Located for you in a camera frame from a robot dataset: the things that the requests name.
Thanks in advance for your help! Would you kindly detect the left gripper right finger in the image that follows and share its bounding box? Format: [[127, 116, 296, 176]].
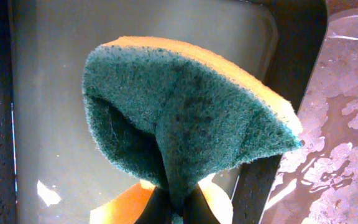
[[183, 185, 220, 224]]

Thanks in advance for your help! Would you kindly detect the dark brown tray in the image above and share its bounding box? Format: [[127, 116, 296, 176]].
[[258, 7, 358, 224]]

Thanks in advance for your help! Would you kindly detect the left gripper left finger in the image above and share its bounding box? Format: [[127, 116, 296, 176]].
[[135, 188, 172, 224]]

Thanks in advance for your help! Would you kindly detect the green yellow sponge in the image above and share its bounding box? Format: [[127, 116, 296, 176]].
[[82, 36, 303, 223]]

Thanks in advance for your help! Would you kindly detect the green tray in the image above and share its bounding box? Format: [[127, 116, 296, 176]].
[[0, 0, 328, 223]]

